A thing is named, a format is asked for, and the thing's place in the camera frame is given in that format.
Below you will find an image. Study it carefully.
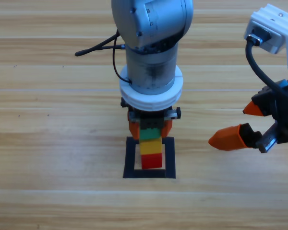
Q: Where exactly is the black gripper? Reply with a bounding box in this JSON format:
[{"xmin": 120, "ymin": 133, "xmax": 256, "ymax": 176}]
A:
[
  {"xmin": 120, "ymin": 97, "xmax": 182, "ymax": 140},
  {"xmin": 208, "ymin": 78, "xmax": 288, "ymax": 154}
]

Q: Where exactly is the green wooden cube block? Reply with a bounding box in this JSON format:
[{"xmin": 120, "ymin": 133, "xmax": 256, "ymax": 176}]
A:
[{"xmin": 139, "ymin": 126, "xmax": 162, "ymax": 141}]

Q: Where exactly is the yellow wooden cube block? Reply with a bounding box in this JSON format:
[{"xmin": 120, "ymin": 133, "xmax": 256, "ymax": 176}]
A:
[{"xmin": 139, "ymin": 138, "xmax": 163, "ymax": 156}]

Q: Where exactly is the red wooden cube block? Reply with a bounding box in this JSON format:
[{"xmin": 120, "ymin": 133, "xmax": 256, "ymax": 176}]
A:
[{"xmin": 141, "ymin": 153, "xmax": 164, "ymax": 170}]

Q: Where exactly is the black tape square outline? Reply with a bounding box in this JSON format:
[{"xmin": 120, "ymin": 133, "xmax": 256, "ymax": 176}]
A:
[{"xmin": 122, "ymin": 136, "xmax": 176, "ymax": 179}]

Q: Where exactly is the thick black camera cable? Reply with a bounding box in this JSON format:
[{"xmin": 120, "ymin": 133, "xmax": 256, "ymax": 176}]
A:
[
  {"xmin": 244, "ymin": 33, "xmax": 288, "ymax": 101},
  {"xmin": 74, "ymin": 33, "xmax": 127, "ymax": 57}
]

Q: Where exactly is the thin black arm wire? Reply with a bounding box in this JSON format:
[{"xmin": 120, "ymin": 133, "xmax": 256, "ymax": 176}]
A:
[{"xmin": 111, "ymin": 28, "xmax": 133, "ymax": 85}]

